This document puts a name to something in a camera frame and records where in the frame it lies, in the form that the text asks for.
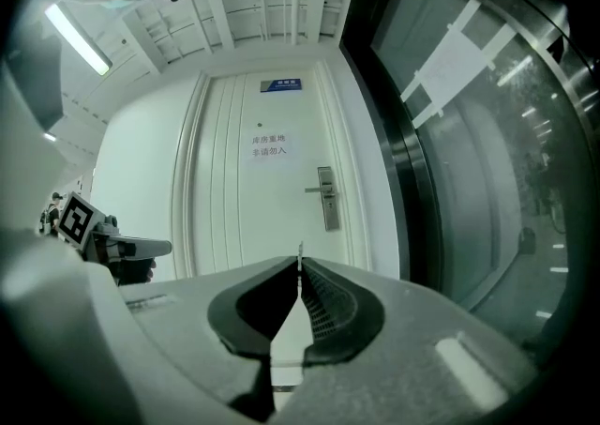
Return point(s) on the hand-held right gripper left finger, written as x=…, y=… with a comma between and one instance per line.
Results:
x=187, y=320

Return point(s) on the ceiling tube light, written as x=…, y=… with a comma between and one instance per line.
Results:
x=77, y=38
x=49, y=136

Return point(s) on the person's dark shirt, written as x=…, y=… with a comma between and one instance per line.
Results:
x=44, y=85

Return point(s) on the small dark bin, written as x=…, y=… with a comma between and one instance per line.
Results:
x=527, y=241

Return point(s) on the paper notice with red lettering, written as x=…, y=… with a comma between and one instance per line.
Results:
x=272, y=146

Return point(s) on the blue door sign plate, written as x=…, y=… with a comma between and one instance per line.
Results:
x=281, y=85

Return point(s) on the person's left hand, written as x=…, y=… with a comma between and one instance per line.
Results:
x=133, y=272

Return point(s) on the small key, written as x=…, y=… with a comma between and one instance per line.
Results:
x=300, y=252

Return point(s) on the silver door lock plate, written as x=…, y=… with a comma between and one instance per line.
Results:
x=332, y=217

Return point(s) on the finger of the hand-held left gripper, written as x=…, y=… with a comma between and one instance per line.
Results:
x=147, y=247

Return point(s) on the steel and black pillar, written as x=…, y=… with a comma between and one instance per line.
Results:
x=398, y=146

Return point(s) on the white taped paper sheet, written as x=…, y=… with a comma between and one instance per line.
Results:
x=452, y=66

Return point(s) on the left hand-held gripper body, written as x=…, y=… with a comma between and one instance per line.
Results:
x=79, y=221

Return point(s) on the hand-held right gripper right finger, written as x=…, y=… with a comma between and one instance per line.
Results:
x=398, y=357

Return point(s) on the pale face mask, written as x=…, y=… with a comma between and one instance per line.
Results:
x=119, y=3

